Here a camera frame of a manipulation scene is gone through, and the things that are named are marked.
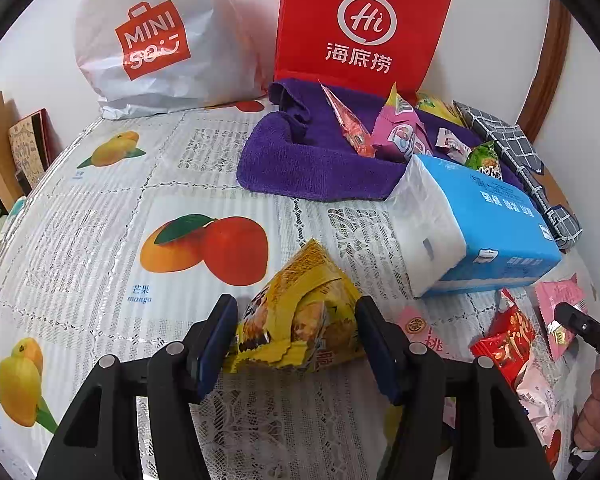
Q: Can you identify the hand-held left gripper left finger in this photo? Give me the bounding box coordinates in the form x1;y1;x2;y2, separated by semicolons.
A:
37;294;239;480

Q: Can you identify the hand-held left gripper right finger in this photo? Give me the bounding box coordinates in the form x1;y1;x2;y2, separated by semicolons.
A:
355;296;556;480

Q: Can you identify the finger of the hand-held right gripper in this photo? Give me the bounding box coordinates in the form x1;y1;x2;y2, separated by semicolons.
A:
554;301;600;357

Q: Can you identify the pale pink snack packet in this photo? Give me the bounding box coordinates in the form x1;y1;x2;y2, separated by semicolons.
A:
392;307;457;426

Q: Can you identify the red snack packet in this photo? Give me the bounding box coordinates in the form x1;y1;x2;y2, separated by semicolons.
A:
471;289;537;386

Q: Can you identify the yellow-green snack packet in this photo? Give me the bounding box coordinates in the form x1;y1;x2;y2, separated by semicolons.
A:
386;402;408;461

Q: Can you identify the white and pink snack packet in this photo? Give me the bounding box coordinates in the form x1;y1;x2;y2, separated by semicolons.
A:
516;355;576;461

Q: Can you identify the yellow snack packet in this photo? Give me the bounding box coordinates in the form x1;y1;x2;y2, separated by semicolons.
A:
224;239;368;375

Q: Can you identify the green snack packet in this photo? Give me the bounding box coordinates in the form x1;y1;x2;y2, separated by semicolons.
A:
466;140;503;181

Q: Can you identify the small white candy packet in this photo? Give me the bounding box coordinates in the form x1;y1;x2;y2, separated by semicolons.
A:
436;127;473;165

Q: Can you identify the pink cartoon snack packet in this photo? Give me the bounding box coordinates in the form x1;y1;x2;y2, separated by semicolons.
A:
371;81;436;163

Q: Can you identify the orange stick snack packet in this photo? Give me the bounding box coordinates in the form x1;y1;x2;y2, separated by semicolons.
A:
320;81;374;159

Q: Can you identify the person's right hand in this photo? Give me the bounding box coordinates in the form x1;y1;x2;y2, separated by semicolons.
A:
574;367;600;453

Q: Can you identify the blue tissue pack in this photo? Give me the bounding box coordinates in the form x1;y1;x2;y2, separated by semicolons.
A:
386;154;563;298

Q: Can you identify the fruit print tablecloth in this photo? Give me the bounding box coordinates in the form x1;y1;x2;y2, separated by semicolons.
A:
0;100;600;480

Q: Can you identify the grey checked cloth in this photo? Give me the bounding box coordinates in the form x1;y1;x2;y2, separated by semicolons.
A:
452;101;583;253

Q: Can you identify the purple towel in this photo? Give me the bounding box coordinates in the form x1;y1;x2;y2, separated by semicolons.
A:
236;77;523;203

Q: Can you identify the yellow snack bag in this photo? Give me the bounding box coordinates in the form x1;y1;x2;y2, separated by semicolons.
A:
415;91;463;128

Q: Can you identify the patterned book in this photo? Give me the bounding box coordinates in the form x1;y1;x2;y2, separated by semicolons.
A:
7;108;56;191

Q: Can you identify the red paper bag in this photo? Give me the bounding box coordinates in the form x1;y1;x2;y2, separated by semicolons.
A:
274;0;455;98

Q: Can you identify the white plastic shopping bag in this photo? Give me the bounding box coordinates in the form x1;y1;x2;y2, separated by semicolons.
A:
75;0;281;121

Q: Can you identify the brown wooden door frame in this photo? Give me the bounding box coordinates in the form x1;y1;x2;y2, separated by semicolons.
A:
517;0;573;146

